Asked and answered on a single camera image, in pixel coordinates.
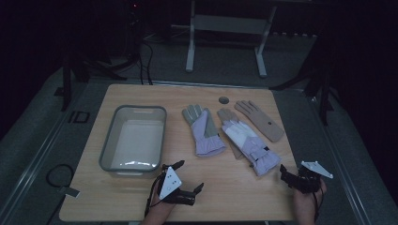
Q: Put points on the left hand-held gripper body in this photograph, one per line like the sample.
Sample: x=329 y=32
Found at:
x=170 y=182

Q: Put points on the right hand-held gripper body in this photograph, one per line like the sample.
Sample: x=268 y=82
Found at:
x=308 y=178

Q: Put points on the lavender ski glove grey palm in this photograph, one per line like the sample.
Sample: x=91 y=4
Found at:
x=205 y=137

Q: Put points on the lavender and white ski glove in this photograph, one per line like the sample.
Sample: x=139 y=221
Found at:
x=250 y=143

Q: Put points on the clear grey-rimmed plastic bin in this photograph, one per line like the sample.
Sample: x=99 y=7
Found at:
x=134 y=140

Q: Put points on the beige knit glove with dot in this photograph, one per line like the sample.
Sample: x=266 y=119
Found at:
x=263 y=123

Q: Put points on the person's right hand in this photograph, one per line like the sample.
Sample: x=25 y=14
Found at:
x=305 y=206

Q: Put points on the person's left hand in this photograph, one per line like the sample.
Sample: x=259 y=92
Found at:
x=158 y=212

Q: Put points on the black tripod stand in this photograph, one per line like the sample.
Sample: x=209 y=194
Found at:
x=324 y=93
x=67 y=81

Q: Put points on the grey flat tag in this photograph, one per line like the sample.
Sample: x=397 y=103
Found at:
x=69 y=191

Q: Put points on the white metal stand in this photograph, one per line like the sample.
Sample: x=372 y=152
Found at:
x=225 y=24

